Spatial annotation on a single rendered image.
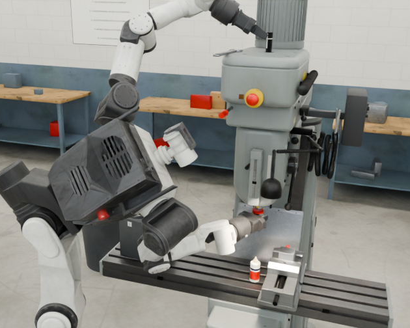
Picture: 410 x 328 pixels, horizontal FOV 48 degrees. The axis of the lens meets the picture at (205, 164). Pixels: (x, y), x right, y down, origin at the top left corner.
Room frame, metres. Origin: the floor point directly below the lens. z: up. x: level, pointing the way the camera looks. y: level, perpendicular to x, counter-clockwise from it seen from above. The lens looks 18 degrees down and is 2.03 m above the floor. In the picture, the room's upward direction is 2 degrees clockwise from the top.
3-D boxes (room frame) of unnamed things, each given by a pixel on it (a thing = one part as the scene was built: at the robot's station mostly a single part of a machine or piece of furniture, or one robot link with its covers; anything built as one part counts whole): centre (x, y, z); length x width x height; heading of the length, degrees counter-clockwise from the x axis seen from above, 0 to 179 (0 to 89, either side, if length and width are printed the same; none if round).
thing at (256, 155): (1.60, -0.19, 1.45); 0.04 x 0.04 x 0.21; 73
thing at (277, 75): (1.72, -0.22, 1.81); 0.47 x 0.26 x 0.16; 163
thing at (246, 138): (1.71, -0.22, 1.47); 0.21 x 0.19 x 0.32; 73
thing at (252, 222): (1.63, -0.16, 1.23); 0.13 x 0.12 x 0.10; 51
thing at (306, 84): (1.70, -0.37, 1.79); 0.45 x 0.04 x 0.04; 163
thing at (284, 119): (1.75, -0.23, 1.68); 0.34 x 0.24 x 0.10; 163
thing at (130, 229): (1.85, 0.25, 1.07); 0.22 x 0.12 x 0.20; 63
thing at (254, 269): (1.66, -0.22, 1.02); 0.04 x 0.04 x 0.11
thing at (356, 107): (1.90, -0.63, 1.62); 0.20 x 0.09 x 0.21; 163
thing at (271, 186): (1.49, -0.23, 1.45); 0.07 x 0.07 x 0.06
